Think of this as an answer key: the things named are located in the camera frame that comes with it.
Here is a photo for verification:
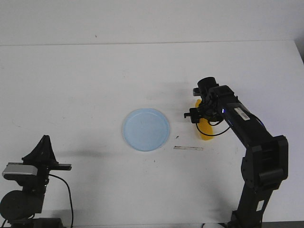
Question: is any light blue round plate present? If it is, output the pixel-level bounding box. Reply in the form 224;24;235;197
122;108;170;152

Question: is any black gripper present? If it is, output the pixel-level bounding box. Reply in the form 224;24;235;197
22;135;72;190
183;77;221;123

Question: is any yellow plastic corn cob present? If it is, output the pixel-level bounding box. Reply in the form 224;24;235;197
194;99;214;142

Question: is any clear tape strip horizontal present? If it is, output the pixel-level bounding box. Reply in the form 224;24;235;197
174;146;204;151

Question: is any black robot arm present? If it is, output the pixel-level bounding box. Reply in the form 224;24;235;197
184;77;288;228
0;135;72;228

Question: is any black camera cable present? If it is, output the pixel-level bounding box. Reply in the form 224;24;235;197
195;116;231;137
48;174;74;226

